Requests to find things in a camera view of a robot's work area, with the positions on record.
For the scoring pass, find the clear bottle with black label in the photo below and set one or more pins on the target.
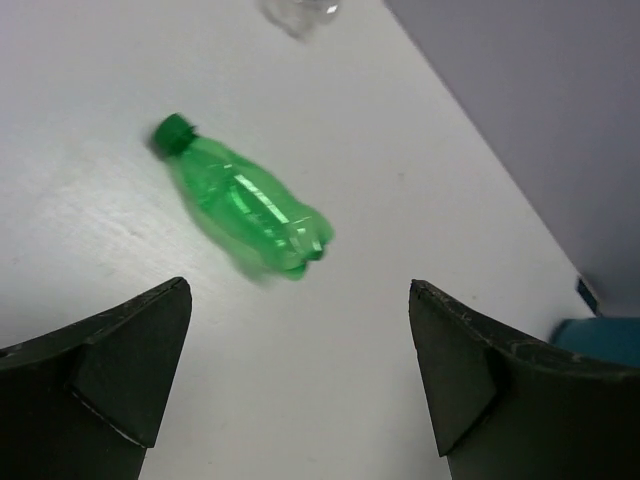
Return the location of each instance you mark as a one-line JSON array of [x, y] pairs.
[[299, 18]]

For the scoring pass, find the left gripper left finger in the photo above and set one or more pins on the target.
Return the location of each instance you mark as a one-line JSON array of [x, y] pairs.
[[86, 401]]

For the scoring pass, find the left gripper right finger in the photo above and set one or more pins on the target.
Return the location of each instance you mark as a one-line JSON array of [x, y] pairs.
[[506, 405]]

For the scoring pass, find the teal bin with yellow rim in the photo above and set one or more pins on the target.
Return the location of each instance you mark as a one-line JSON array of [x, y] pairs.
[[611, 339]]

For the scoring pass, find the green plastic bottle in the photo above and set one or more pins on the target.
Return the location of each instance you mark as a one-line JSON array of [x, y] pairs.
[[242, 207]]

